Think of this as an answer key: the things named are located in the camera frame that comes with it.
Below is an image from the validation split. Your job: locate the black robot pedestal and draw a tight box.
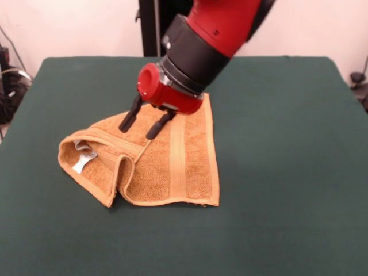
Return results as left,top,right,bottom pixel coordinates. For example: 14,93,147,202
139,0,193,58

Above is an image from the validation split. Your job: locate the tan terry towel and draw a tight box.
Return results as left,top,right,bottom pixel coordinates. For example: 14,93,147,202
58,92,221,208

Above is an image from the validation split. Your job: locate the dark green table cloth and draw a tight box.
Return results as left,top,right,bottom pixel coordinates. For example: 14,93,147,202
0,56,368,276

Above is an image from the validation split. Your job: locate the black round clamp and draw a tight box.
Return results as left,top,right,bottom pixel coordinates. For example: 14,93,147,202
350,71,368,113

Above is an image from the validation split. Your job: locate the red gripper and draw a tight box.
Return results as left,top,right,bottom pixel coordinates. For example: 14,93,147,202
118,63,204,141

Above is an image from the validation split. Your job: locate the black cable bundle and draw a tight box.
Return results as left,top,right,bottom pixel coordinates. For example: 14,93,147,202
0,67,32,124

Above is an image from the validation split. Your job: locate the black wall power strip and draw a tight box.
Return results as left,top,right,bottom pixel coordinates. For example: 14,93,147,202
0,45,12,71

